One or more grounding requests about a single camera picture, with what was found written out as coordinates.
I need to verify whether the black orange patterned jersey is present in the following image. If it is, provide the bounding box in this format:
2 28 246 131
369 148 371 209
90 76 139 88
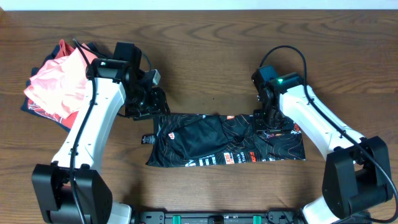
141 114 305 168

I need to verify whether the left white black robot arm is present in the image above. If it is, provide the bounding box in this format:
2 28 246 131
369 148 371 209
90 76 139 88
32 42 170 223

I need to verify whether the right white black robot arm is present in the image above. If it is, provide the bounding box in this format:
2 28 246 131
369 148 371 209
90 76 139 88
251 65 393 223

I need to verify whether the folded salmon pink shirt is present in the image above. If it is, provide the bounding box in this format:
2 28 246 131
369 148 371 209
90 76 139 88
24 49 96 119

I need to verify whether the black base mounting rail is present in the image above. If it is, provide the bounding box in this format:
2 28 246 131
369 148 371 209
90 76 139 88
130 209 307 224

